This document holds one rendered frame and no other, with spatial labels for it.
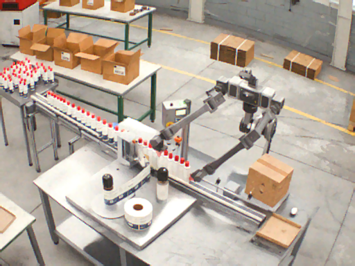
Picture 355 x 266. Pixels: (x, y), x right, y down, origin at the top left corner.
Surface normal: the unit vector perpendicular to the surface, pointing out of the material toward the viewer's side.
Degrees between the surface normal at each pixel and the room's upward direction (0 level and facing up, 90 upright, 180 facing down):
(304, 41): 90
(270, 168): 0
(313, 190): 0
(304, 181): 0
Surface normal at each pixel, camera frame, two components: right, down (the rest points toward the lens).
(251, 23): -0.51, 0.48
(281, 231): 0.04, -0.82
